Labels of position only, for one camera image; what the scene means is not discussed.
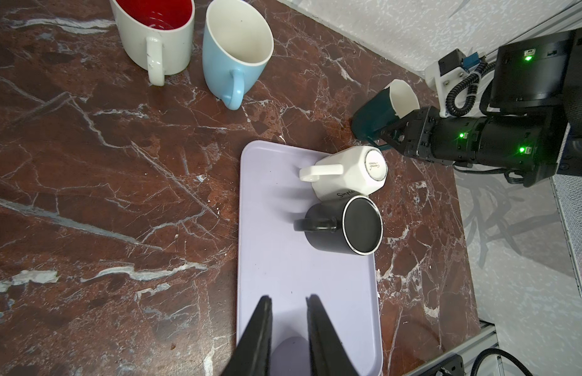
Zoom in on white wire mesh basket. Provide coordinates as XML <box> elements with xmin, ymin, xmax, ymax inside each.
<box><xmin>551</xmin><ymin>175</ymin><xmax>582</xmax><ymax>298</ymax></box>

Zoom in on lavender purple mug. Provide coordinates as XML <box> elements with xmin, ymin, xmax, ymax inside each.
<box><xmin>270</xmin><ymin>337</ymin><xmax>311</xmax><ymax>376</ymax></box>

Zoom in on white octagonal mug upside down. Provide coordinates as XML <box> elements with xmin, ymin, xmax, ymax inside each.
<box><xmin>299</xmin><ymin>146</ymin><xmax>388</xmax><ymax>201</ymax></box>

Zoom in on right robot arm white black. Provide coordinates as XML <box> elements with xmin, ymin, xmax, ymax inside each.
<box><xmin>380</xmin><ymin>28</ymin><xmax>582</xmax><ymax>187</ymax></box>

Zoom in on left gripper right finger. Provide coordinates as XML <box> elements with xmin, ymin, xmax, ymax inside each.
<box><xmin>307</xmin><ymin>295</ymin><xmax>358</xmax><ymax>375</ymax></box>

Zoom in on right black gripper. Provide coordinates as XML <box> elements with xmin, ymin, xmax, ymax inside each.
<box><xmin>378</xmin><ymin>107</ymin><xmax>554</xmax><ymax>174</ymax></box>

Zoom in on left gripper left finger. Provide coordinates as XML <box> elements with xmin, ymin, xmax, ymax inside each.
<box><xmin>220</xmin><ymin>295</ymin><xmax>273</xmax><ymax>376</ymax></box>

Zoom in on light blue mug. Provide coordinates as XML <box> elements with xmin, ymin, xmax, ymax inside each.
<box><xmin>203</xmin><ymin>0</ymin><xmax>274</xmax><ymax>111</ymax></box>

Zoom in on white mug red interior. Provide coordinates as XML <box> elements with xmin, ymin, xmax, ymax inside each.
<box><xmin>110</xmin><ymin>0</ymin><xmax>196</xmax><ymax>86</ymax></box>

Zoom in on black mug white rim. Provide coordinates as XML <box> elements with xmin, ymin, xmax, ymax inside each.
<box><xmin>294</xmin><ymin>195</ymin><xmax>384</xmax><ymax>256</ymax></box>

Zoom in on lavender rectangular tray mat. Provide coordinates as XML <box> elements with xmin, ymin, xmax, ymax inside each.
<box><xmin>237</xmin><ymin>140</ymin><xmax>384</xmax><ymax>375</ymax></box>

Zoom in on dark green mug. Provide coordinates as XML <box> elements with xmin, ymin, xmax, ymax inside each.
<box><xmin>351</xmin><ymin>79</ymin><xmax>420</xmax><ymax>150</ymax></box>

